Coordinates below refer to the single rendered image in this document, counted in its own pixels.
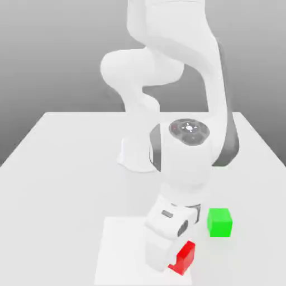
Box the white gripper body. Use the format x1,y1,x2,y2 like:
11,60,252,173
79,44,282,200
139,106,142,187
144,226,180,273

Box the small red cube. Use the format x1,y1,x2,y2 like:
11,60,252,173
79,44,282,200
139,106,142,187
167,240,196,276

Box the small green cube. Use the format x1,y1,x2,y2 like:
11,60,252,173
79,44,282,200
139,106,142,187
207,207,233,238

